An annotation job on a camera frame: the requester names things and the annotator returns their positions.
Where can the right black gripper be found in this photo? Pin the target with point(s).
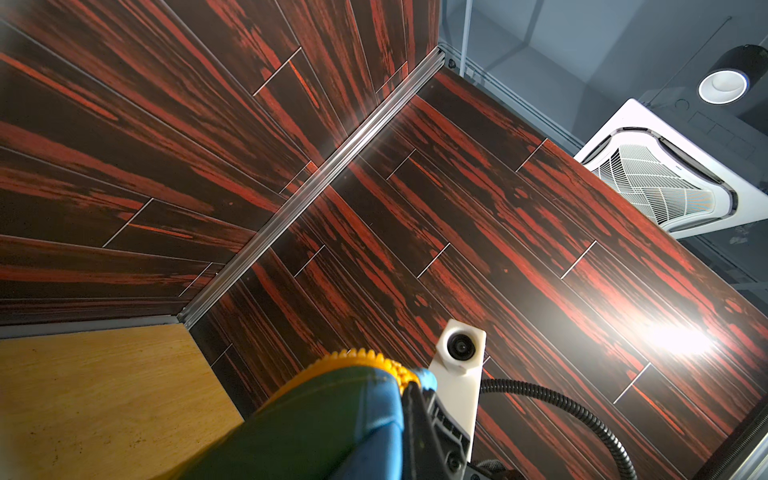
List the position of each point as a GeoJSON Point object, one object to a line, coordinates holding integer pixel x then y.
{"type": "Point", "coordinates": [435, 448]}

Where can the white ceiling air conditioner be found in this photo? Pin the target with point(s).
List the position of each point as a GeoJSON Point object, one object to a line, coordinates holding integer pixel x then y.
{"type": "Point", "coordinates": [669, 179]}

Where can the multicoloured patchwork jacket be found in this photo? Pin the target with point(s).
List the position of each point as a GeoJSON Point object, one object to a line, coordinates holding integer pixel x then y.
{"type": "Point", "coordinates": [340, 418]}

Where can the black ceiling spot lamp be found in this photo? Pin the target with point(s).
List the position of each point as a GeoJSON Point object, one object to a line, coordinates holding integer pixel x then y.
{"type": "Point", "coordinates": [733, 75]}

